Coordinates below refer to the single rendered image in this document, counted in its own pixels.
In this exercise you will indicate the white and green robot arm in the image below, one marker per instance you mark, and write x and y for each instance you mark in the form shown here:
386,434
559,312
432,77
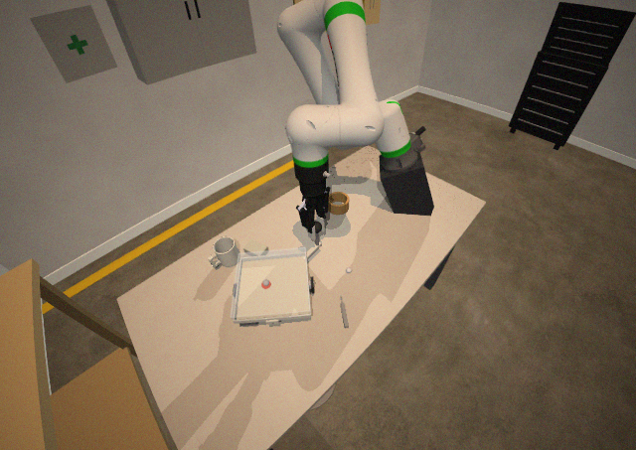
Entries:
358,120

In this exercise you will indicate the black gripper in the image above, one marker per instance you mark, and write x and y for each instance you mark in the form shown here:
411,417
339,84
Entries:
315,197

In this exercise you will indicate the brown cylinder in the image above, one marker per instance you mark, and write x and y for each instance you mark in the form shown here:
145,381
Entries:
338,197

